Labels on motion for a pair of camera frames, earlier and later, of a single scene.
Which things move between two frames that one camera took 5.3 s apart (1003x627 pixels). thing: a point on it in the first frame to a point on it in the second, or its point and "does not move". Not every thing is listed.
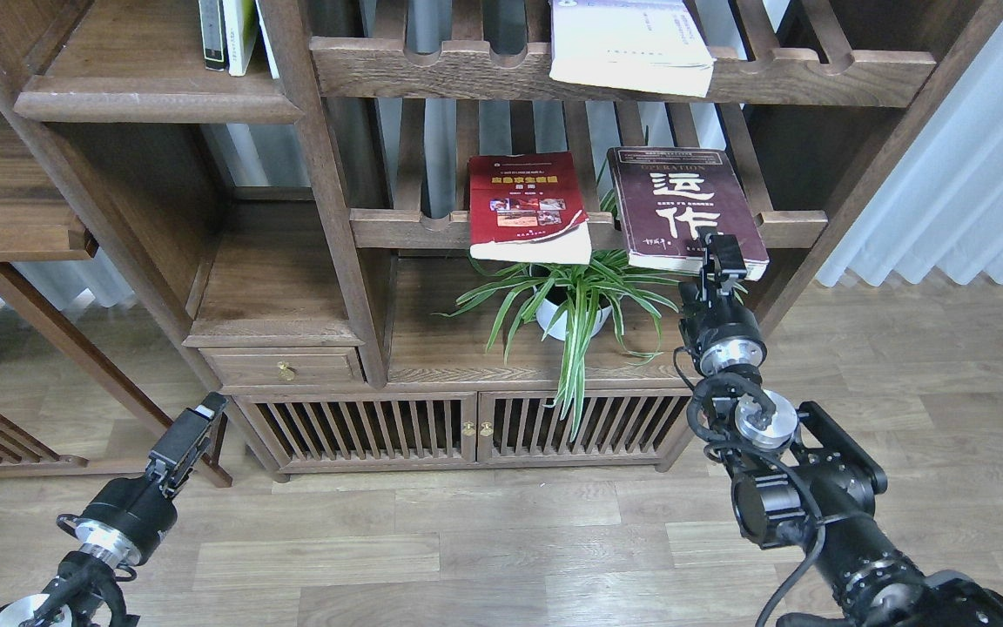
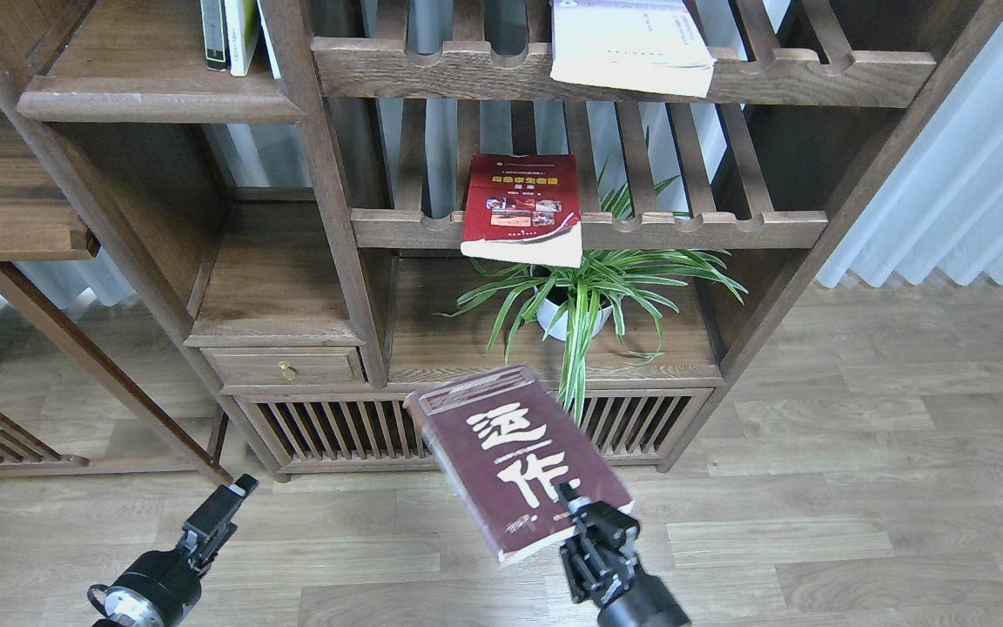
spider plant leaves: x=567 y=303 does not move
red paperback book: x=528 y=208 does not move
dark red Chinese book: x=666 y=194 to x=506 y=443
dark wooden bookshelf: x=369 y=239 does not move
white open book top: x=654 y=45 does not move
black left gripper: x=131 y=522 to x=158 y=588
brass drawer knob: x=286 y=371 does not move
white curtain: x=978 y=190 does not move
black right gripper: x=723 y=334 to x=599 y=562
